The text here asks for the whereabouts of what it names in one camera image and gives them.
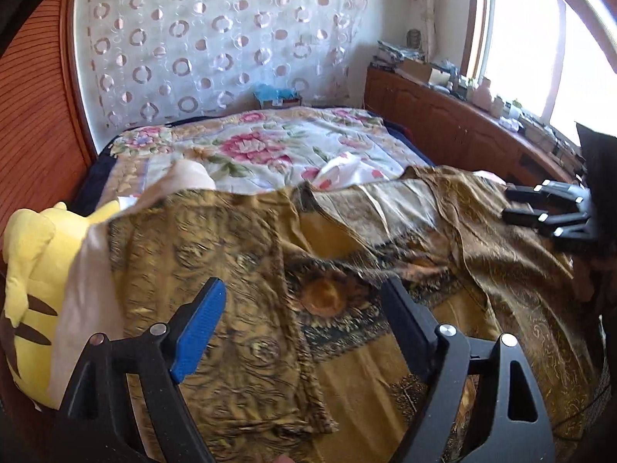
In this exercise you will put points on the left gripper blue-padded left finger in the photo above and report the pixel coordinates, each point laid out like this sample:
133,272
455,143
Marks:
97,420

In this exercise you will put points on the golden brown patterned garment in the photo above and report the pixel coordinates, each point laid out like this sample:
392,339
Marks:
304,362

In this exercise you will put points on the cardboard box on cabinet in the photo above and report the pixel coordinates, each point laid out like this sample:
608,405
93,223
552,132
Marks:
424,72

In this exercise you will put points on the white circle-patterned curtain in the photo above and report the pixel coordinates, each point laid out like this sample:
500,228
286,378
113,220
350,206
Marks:
152,61

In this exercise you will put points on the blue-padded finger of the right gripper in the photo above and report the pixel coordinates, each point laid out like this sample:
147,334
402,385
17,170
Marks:
549,193

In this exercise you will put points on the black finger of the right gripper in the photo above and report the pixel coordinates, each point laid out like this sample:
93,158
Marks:
561,228

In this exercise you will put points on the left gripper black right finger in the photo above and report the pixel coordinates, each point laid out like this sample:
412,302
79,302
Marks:
509,421

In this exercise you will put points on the floral bed quilt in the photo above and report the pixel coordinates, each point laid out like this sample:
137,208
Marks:
260,147

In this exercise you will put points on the white strawberry flower garment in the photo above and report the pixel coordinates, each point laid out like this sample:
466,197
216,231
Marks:
349,170

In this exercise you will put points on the stack of papers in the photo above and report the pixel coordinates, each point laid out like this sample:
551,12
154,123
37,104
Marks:
395,54

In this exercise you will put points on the window with wooden frame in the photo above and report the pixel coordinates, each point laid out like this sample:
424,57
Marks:
539,56

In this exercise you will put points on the pink folded cloth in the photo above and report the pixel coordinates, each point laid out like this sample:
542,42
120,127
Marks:
90,304

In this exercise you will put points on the long wooden cabinet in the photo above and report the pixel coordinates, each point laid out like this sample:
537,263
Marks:
452,133

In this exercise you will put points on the blue tissue box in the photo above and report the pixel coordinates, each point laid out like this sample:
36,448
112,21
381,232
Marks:
269,97

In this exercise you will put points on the yellow plush toy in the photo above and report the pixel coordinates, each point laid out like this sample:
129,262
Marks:
38,250

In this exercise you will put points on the pink white bottle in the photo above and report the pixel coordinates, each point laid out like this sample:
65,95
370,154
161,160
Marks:
482,95

